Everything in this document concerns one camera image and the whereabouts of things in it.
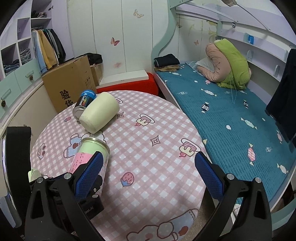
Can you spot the folded dark clothes pile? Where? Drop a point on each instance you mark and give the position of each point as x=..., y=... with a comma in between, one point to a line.
x=167, y=63

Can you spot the large cardboard box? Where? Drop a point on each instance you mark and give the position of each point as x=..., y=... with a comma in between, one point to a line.
x=65, y=83

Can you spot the red bench with white top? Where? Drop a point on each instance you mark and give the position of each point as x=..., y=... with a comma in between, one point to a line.
x=140, y=80

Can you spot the small light green cup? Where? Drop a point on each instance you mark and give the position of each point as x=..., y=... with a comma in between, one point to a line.
x=34, y=174

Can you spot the white pillow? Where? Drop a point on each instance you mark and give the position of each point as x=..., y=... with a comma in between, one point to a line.
x=206, y=63

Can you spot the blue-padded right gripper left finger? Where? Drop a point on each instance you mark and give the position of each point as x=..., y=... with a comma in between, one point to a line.
x=54, y=212

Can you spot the green and pink rolled quilt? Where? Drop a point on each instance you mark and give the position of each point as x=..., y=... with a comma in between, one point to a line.
x=227, y=64

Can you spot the pink checkered tablecloth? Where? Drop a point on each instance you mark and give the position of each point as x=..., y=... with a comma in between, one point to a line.
x=151, y=189

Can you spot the white low cabinet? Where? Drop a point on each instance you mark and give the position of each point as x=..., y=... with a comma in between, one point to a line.
x=32, y=108

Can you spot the blue battery-print can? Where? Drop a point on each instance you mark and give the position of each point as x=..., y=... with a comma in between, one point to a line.
x=86, y=97

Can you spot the black clothes on box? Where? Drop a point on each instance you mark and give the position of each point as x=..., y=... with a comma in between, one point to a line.
x=94, y=58

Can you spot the purple stair shelf cabinet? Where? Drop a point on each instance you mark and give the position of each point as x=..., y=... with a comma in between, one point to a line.
x=19, y=66

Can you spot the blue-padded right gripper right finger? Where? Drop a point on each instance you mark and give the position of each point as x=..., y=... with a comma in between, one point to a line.
x=253, y=221

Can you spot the dark hanging garment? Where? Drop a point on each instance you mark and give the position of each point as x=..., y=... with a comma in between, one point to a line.
x=282, y=105

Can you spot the green pink labelled tin can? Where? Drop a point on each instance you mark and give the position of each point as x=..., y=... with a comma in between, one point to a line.
x=89, y=167

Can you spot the cream white cup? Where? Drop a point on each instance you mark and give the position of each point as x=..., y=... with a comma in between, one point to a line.
x=99, y=113

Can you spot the hanging clothes row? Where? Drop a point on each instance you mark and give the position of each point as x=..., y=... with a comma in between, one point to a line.
x=48, y=49

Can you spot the teal bunk bed frame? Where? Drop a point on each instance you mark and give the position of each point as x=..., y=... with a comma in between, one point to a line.
x=282, y=216

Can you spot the teal candy-print mattress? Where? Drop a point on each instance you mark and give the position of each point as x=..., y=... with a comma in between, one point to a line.
x=238, y=135

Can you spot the small blue box on shelf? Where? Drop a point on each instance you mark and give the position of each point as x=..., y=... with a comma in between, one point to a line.
x=250, y=39

